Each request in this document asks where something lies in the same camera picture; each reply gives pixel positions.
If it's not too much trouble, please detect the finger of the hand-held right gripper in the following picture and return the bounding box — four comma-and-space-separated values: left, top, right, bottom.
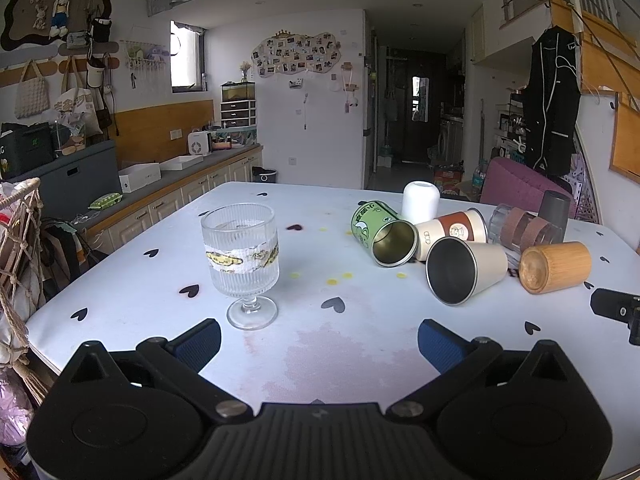
590, 287, 640, 346

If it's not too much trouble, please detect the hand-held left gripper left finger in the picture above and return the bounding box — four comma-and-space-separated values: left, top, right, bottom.
64, 318, 254, 424

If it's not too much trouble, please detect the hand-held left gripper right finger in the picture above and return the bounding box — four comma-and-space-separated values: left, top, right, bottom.
385, 318, 577, 423

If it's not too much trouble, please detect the wooden cup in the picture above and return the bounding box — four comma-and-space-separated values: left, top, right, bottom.
518, 241, 593, 295

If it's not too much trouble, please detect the beige steel cup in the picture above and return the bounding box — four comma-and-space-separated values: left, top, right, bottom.
425, 236, 509, 307

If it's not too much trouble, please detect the dark grey cup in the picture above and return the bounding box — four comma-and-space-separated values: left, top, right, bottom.
537, 190, 572, 241

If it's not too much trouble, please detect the white cup with brown band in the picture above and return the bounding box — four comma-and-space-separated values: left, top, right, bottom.
414, 208, 488, 262

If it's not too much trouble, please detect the green printed tin cup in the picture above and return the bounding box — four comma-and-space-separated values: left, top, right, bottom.
351, 201, 420, 268

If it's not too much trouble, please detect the plain white cup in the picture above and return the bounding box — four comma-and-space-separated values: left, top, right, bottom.
402, 180, 441, 226

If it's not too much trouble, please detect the white heart print tablecloth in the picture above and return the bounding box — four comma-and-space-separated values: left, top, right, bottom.
25, 180, 640, 480

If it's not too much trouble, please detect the ribbed glass goblet yellow print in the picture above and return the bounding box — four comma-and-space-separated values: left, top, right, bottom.
200, 203, 281, 331

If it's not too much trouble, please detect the clear glass with brown sleeve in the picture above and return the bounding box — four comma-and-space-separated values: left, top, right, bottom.
488, 203, 564, 254

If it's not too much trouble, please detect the white sideboard cabinet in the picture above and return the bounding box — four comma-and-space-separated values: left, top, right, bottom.
75, 142, 263, 257

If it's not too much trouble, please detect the purple chair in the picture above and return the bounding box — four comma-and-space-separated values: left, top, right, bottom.
480, 156, 576, 221

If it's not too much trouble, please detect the black backpack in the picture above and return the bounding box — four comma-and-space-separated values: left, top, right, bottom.
40, 217, 109, 302

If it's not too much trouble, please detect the white cardboard box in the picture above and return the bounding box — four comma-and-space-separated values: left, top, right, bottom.
118, 162, 162, 194

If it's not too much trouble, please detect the white tray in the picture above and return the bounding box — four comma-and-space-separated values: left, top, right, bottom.
160, 155, 205, 171

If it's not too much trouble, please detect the pink plastic bag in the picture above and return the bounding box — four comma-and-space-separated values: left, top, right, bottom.
0, 370, 36, 447

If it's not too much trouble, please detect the white desk fan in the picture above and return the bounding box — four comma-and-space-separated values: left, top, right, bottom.
188, 131, 213, 157

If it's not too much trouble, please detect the black coat with white trim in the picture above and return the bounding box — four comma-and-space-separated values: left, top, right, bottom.
522, 26, 582, 177

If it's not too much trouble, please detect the grey storage chest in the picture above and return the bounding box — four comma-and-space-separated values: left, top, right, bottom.
2, 140, 123, 221

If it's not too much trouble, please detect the small drawer unit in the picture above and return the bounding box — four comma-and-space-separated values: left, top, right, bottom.
220, 100, 258, 130

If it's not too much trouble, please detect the glass fish tank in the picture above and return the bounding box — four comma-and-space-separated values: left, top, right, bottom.
221, 81, 257, 102

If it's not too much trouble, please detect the black storage bin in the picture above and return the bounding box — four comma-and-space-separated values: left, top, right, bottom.
0, 122, 56, 181

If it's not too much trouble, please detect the printed canvas tote bag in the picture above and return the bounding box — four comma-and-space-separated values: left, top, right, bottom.
54, 57, 103, 137

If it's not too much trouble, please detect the window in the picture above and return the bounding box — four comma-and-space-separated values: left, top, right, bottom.
170, 20, 207, 94

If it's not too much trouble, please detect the cream knitted tote bag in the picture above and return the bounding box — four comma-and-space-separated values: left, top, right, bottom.
14, 59, 51, 120

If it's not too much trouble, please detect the cloud shaped photo board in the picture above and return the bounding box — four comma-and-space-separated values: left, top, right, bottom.
251, 31, 343, 80

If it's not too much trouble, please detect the blue plush doll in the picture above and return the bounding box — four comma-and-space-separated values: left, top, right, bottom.
49, 0, 71, 39

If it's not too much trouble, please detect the rope net basket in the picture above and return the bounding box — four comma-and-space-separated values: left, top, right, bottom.
0, 177, 47, 406

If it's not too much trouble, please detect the white wire wall rack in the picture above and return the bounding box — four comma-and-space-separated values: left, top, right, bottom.
120, 40, 172, 72

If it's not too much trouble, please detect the brown wall pin board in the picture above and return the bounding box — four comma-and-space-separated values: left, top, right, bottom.
0, 0, 115, 52

